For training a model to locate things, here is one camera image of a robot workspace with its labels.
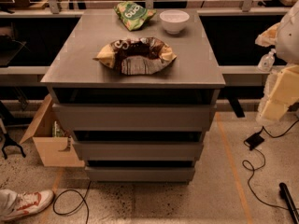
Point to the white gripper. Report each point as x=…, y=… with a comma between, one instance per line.
x=290, y=41

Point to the grey bottom drawer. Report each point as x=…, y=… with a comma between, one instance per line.
x=111, y=174

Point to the grey drawer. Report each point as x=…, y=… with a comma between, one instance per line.
x=138, y=151
x=163, y=118
x=111, y=174

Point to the grey drawer cabinet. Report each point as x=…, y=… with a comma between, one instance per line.
x=76, y=78

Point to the grey top drawer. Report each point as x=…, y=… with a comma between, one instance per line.
x=163, y=118

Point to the grey middle drawer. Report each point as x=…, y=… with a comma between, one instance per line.
x=138, y=151

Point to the white bowl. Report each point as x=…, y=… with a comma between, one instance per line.
x=174, y=21

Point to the black power adapter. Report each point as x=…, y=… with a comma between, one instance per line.
x=254, y=140

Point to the brown crumpled chip bag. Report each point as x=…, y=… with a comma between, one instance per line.
x=136, y=56

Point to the green chip bag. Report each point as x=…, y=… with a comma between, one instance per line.
x=132, y=15

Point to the black tube on floor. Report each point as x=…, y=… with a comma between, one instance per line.
x=286, y=196

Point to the green packet in box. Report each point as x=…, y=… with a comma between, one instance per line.
x=57, y=131

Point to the cardboard box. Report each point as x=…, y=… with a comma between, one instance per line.
x=53, y=149

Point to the black stand foot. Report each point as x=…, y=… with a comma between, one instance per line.
x=9, y=141

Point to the white and red sneaker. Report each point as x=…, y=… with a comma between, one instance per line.
x=15, y=205

